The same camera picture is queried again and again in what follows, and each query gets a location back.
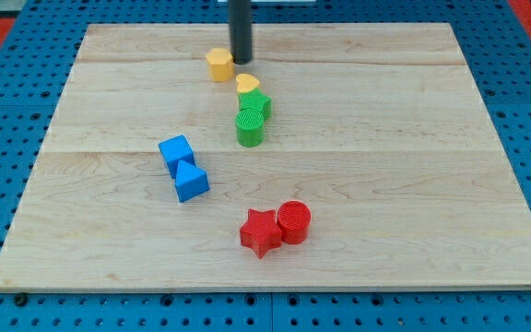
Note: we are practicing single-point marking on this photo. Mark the yellow hexagon block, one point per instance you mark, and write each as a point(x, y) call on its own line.
point(220, 64)

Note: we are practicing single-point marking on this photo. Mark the yellow heart block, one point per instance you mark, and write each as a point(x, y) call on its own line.
point(246, 83)

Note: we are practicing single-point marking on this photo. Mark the green cylinder block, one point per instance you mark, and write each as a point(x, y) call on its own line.
point(249, 128)

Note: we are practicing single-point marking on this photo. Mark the red cylinder block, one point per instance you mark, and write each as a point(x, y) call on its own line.
point(294, 219)

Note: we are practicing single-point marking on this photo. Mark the green star block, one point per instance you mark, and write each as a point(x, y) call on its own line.
point(256, 100)

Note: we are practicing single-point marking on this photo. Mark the red star block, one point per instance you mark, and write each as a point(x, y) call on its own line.
point(260, 232)

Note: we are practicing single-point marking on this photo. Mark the blue triangular prism block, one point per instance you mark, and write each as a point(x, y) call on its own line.
point(190, 181)

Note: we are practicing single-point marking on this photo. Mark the blue cube block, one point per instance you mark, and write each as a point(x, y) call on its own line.
point(175, 149)

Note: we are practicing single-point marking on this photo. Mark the light wooden board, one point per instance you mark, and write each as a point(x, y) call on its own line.
point(379, 129)

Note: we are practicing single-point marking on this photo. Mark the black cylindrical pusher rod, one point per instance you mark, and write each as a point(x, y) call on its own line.
point(240, 30)

